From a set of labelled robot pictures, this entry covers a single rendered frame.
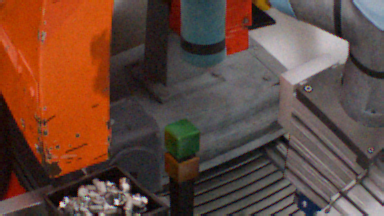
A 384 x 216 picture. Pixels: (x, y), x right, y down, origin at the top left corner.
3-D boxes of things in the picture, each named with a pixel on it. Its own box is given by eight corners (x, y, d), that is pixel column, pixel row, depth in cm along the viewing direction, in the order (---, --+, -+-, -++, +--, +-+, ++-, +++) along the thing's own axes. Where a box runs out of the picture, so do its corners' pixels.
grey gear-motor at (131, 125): (81, 140, 254) (81, 24, 233) (173, 237, 226) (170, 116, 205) (35, 158, 245) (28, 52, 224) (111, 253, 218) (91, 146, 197)
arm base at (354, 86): (408, 106, 144) (412, 63, 138) (371, 139, 136) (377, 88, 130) (368, 64, 153) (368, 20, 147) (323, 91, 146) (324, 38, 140)
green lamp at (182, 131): (186, 137, 169) (186, 115, 167) (201, 152, 167) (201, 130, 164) (162, 146, 167) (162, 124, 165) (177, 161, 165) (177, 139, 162)
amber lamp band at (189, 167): (185, 163, 172) (185, 143, 170) (200, 176, 170) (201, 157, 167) (163, 171, 170) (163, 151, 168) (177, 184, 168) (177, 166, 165)
